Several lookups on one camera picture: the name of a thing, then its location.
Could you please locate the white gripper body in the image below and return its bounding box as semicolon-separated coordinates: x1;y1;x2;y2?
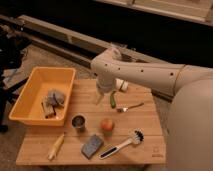
95;78;116;105

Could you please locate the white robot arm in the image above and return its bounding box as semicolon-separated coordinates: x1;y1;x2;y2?
91;47;213;171

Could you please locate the red apple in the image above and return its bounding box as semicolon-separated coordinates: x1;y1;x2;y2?
100;118;114;131

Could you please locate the metal cup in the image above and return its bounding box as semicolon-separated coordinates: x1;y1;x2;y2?
72;115;85;132

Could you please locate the wooden table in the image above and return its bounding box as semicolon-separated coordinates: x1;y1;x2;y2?
16;79;166;165

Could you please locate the wooden block in bin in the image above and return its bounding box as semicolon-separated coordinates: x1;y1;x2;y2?
42;99;56;118

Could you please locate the blue grey sponge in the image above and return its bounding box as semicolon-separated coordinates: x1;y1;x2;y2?
81;135;104;159

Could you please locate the white dish brush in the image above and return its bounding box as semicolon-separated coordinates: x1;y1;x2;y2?
99;130;144;159

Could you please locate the yellow plastic bin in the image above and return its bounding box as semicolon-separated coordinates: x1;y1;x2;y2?
9;67;76;126

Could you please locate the black tripod stand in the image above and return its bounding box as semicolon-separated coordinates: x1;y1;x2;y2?
0;26;28;133

